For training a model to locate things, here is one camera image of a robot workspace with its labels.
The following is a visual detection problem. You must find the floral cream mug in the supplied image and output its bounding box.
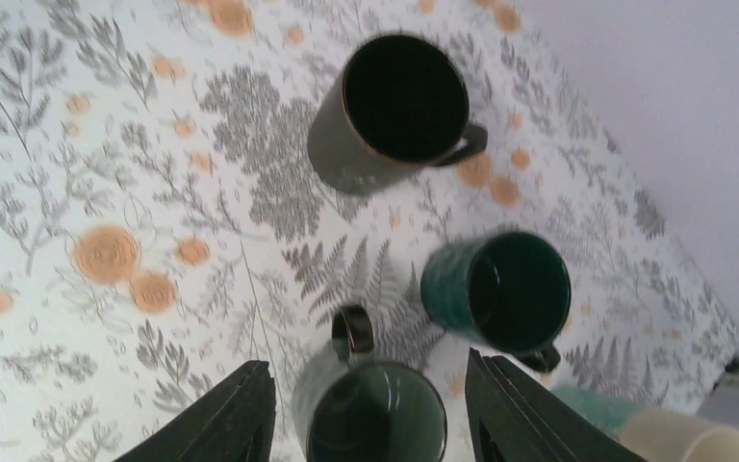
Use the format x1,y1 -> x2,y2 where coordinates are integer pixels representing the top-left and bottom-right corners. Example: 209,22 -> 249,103
551,385 -> 739,462

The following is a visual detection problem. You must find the dark green mug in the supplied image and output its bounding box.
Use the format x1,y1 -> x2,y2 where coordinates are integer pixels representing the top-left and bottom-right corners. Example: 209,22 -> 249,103
420,231 -> 573,373

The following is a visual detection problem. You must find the grey-green mug black handle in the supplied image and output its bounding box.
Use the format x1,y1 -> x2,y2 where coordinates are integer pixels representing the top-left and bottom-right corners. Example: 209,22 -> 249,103
292,305 -> 447,462

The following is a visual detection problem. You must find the black matte mug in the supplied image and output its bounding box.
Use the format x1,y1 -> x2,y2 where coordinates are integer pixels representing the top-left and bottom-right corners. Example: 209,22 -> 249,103
307,34 -> 488,195

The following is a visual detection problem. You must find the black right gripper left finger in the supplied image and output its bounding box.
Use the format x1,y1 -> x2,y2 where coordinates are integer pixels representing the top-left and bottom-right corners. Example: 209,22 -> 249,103
117,360 -> 276,462

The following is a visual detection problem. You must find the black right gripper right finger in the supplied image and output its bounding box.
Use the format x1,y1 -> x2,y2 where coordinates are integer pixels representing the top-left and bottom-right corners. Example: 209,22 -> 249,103
465,347 -> 642,462

